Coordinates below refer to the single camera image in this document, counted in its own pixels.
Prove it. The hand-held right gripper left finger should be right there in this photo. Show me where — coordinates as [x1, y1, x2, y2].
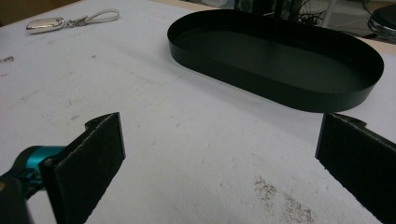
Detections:
[41, 111, 126, 224]

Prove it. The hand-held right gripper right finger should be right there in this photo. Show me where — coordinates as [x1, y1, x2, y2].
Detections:
[315, 111, 396, 224]

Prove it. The black oval tray with hanger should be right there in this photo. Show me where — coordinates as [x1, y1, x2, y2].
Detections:
[166, 0, 385, 114]

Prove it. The silver car key with strap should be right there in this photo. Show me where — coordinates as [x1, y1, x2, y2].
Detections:
[25, 7, 120, 35]

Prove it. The white foam mat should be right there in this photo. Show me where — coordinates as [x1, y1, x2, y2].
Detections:
[0, 0, 396, 224]

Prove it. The black round stool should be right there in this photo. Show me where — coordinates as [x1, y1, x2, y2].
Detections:
[367, 3, 396, 43]

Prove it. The tangle of floor cables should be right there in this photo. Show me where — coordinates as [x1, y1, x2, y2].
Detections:
[289, 0, 325, 27]

